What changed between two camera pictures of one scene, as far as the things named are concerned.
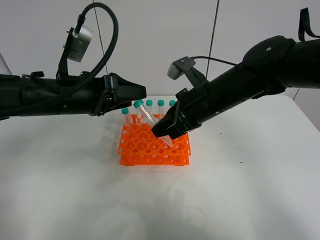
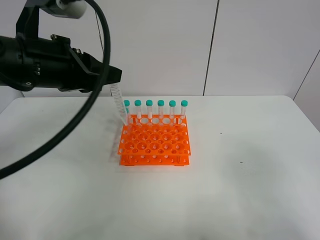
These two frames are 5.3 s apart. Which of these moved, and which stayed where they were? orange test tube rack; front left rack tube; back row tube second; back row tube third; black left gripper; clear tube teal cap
Moved: clear tube teal cap; black left gripper
Stayed: front left rack tube; back row tube third; orange test tube rack; back row tube second
